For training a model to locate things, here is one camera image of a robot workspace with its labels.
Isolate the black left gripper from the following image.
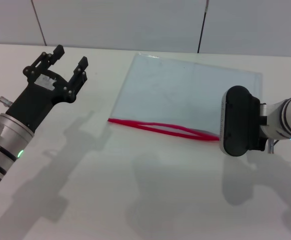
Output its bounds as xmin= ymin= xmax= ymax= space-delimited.
xmin=5 ymin=44 xmax=89 ymax=134

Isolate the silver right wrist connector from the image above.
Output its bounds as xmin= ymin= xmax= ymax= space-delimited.
xmin=267 ymin=138 xmax=276 ymax=154

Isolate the clear document bag red zipper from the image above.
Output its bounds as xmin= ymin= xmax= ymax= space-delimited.
xmin=107 ymin=51 xmax=263 ymax=144

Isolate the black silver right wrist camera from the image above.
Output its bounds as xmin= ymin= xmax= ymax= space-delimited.
xmin=219 ymin=85 xmax=268 ymax=158

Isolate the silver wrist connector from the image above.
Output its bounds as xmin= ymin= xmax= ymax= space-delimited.
xmin=267 ymin=138 xmax=276 ymax=154
xmin=0 ymin=95 xmax=14 ymax=107

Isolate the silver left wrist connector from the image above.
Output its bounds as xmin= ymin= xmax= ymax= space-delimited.
xmin=0 ymin=95 xmax=14 ymax=107

